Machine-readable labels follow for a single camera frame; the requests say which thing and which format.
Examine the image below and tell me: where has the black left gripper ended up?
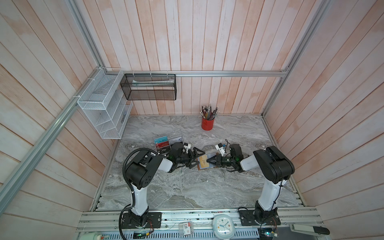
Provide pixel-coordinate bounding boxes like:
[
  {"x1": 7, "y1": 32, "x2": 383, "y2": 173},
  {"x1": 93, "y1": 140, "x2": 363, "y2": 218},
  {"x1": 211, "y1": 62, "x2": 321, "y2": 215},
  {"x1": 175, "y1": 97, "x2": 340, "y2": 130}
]
[{"x1": 176, "y1": 147, "x2": 206, "y2": 169}]

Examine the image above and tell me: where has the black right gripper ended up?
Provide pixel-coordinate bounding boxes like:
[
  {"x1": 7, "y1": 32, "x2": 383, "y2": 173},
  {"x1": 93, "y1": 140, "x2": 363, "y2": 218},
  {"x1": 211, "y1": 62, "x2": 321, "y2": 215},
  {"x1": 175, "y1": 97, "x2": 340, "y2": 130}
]
[{"x1": 206, "y1": 154, "x2": 235, "y2": 167}]

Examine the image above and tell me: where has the clear acrylic card display stand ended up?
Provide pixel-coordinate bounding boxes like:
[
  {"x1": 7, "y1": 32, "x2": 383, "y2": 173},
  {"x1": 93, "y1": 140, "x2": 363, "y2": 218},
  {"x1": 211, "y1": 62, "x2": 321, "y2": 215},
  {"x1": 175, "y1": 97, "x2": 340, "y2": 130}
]
[{"x1": 154, "y1": 130, "x2": 183, "y2": 147}]

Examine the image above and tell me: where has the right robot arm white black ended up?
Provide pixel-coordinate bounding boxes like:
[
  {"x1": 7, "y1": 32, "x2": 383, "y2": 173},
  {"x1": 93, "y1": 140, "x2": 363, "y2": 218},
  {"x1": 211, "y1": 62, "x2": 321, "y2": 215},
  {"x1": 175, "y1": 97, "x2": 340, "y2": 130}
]
[{"x1": 207, "y1": 144, "x2": 295, "y2": 213}]

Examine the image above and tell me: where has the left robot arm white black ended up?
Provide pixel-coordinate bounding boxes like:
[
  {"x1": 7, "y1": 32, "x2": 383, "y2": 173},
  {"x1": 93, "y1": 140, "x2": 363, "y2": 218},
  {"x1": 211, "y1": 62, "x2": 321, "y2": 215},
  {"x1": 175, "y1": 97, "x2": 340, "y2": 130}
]
[{"x1": 122, "y1": 142, "x2": 206, "y2": 217}]

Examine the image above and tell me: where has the black VIP card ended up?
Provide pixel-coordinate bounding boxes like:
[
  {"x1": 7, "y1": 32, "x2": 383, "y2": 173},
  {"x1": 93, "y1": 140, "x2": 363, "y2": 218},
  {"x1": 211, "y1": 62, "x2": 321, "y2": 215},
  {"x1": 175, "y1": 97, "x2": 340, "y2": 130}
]
[{"x1": 157, "y1": 146, "x2": 171, "y2": 155}]

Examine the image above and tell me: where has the red VIP card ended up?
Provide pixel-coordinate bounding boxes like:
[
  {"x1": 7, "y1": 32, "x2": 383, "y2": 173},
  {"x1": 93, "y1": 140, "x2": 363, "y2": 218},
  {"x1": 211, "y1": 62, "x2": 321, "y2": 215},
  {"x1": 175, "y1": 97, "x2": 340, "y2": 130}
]
[{"x1": 156, "y1": 141, "x2": 170, "y2": 150}]

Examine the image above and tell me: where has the red metal pencil bucket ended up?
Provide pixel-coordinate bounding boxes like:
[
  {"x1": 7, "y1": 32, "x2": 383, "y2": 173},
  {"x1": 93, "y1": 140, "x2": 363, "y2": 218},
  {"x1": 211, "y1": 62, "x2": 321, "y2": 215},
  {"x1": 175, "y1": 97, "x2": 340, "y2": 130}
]
[{"x1": 201, "y1": 118, "x2": 215, "y2": 131}]

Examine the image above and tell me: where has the bundle of coloured pencils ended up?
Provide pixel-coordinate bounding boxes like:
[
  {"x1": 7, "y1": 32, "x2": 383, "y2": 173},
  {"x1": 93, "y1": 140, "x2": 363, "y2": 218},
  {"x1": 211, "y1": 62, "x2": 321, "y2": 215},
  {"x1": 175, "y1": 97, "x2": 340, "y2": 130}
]
[{"x1": 200, "y1": 105, "x2": 219, "y2": 121}]

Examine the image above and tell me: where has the white analog clock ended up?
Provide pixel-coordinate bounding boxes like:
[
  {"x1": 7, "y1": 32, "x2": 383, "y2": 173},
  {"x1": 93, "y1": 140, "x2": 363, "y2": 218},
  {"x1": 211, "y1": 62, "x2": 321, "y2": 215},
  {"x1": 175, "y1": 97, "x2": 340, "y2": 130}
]
[{"x1": 213, "y1": 214, "x2": 236, "y2": 240}]

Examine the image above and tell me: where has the small red white box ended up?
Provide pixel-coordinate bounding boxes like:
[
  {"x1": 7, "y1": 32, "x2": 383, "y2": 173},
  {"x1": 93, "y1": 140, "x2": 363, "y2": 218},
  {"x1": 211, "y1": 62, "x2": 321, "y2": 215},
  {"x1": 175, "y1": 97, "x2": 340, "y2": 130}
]
[{"x1": 179, "y1": 221, "x2": 194, "y2": 237}]

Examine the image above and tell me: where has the green circuit board right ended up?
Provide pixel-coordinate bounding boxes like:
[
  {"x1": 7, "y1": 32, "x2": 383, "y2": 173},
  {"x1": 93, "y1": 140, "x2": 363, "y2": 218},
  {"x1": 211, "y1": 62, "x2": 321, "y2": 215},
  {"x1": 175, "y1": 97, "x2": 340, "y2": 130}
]
[{"x1": 259, "y1": 228, "x2": 278, "y2": 240}]

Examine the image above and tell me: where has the green circuit board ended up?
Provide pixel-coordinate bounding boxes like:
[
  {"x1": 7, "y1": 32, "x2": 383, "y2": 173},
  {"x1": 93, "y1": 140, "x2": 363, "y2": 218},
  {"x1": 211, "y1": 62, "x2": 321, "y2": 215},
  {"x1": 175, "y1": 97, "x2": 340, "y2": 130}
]
[
  {"x1": 133, "y1": 232, "x2": 150, "y2": 239},
  {"x1": 259, "y1": 228, "x2": 278, "y2": 240}
]

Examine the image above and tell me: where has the green circuit board left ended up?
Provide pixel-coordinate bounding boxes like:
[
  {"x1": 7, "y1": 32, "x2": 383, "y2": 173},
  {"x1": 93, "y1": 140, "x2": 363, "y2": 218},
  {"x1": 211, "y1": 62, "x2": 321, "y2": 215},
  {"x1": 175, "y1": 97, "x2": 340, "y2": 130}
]
[{"x1": 133, "y1": 232, "x2": 150, "y2": 239}]

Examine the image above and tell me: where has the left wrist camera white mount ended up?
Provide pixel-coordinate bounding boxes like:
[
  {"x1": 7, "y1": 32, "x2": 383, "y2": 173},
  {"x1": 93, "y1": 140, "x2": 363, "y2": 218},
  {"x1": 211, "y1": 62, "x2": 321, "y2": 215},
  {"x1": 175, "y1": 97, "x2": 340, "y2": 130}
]
[{"x1": 184, "y1": 143, "x2": 192, "y2": 152}]

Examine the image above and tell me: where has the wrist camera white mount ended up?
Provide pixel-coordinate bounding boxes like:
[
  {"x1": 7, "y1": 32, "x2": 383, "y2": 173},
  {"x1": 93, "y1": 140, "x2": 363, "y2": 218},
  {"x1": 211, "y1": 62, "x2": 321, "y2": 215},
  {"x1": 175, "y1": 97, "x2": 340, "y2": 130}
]
[
  {"x1": 184, "y1": 143, "x2": 192, "y2": 152},
  {"x1": 215, "y1": 139, "x2": 230, "y2": 157}
]

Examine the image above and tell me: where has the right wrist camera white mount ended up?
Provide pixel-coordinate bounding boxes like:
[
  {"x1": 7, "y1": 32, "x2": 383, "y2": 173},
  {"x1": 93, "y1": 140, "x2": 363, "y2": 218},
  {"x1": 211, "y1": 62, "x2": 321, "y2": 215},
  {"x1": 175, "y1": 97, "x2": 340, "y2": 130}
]
[{"x1": 215, "y1": 139, "x2": 230, "y2": 157}]

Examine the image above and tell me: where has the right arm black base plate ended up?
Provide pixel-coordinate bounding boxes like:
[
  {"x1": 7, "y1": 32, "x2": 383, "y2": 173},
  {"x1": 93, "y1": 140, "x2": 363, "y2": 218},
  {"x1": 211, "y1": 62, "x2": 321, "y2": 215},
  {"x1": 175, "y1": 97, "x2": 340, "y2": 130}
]
[{"x1": 238, "y1": 208, "x2": 281, "y2": 226}]

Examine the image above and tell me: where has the aluminium mounting rail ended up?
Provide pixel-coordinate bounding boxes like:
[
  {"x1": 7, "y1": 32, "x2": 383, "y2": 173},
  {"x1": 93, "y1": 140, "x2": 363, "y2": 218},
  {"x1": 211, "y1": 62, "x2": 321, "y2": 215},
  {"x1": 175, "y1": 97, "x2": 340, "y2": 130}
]
[{"x1": 74, "y1": 207, "x2": 325, "y2": 240}]

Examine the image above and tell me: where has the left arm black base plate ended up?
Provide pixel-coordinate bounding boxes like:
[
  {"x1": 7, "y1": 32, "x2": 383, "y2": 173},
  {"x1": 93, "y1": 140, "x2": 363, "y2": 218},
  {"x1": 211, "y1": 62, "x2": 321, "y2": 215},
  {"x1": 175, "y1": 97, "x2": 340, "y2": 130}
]
[{"x1": 120, "y1": 211, "x2": 162, "y2": 229}]

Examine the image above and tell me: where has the black mesh wall basket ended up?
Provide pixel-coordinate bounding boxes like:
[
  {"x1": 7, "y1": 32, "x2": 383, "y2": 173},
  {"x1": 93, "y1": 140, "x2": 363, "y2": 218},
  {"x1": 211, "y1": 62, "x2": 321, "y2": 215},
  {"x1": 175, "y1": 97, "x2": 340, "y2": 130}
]
[{"x1": 120, "y1": 73, "x2": 177, "y2": 101}]

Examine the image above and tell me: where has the white wire mesh shelf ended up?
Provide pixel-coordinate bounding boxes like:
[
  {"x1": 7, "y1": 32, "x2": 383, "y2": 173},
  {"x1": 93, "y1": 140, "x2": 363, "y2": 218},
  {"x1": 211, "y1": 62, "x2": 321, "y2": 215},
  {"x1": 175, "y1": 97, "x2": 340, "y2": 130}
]
[{"x1": 78, "y1": 68, "x2": 133, "y2": 140}]

